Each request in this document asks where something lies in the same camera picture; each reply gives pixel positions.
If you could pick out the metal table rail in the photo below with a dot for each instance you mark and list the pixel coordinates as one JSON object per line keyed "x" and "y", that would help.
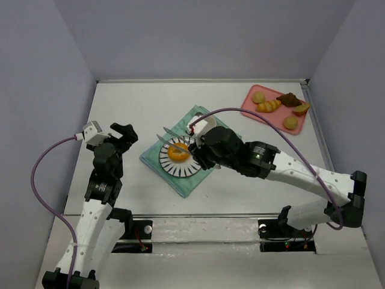
{"x": 301, "y": 81}

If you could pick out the striped long bread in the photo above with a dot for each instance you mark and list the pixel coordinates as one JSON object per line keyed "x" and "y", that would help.
{"x": 268, "y": 106}

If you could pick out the sliced baguette piece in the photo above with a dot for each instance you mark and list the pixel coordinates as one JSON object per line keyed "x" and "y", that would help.
{"x": 301, "y": 110}

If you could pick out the round bun back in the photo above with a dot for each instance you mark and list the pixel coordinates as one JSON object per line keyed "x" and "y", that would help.
{"x": 258, "y": 97}

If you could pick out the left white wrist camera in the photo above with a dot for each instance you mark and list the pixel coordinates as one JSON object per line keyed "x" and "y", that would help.
{"x": 93, "y": 134}

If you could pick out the round bun front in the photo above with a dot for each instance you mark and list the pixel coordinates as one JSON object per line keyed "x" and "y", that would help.
{"x": 290, "y": 122}

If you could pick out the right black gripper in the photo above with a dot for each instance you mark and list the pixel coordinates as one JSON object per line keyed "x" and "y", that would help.
{"x": 198, "y": 149}

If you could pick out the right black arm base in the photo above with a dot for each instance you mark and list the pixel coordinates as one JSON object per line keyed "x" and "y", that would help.
{"x": 283, "y": 238}

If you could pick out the round bun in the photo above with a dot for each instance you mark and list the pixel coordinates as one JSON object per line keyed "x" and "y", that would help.
{"x": 290, "y": 122}
{"x": 258, "y": 97}

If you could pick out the dark chocolate bread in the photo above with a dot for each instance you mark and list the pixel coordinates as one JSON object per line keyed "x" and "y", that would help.
{"x": 289, "y": 100}

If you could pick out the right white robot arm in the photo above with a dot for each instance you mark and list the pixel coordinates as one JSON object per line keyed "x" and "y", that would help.
{"x": 342, "y": 196}

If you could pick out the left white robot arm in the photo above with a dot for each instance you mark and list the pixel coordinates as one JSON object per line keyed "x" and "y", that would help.
{"x": 101, "y": 224}

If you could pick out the metal tongs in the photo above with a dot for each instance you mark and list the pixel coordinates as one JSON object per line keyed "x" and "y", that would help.
{"x": 175, "y": 138}

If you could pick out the green cloth mat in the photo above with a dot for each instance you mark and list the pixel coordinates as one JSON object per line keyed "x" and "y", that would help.
{"x": 183, "y": 186}

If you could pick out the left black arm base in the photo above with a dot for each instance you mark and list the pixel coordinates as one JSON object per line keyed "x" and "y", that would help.
{"x": 136, "y": 239}

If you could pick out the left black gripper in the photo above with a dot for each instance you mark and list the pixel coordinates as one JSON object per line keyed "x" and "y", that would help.
{"x": 121, "y": 139}

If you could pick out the orange ring bread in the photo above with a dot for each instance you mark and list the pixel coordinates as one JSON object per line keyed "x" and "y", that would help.
{"x": 178, "y": 152}

